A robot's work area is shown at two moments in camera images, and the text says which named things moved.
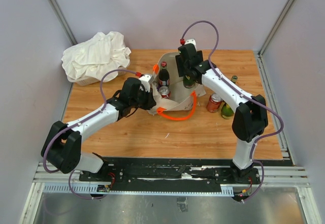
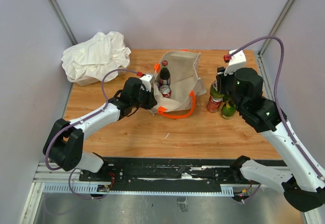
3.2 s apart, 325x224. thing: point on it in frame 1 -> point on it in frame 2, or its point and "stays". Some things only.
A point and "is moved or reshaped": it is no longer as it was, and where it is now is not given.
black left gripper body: (143, 100) stays
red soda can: (214, 103) stays
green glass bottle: (226, 112) stays
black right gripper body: (182, 68) -> (225, 83)
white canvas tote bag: (181, 98) stays
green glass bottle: (188, 83) is moved or reshaped
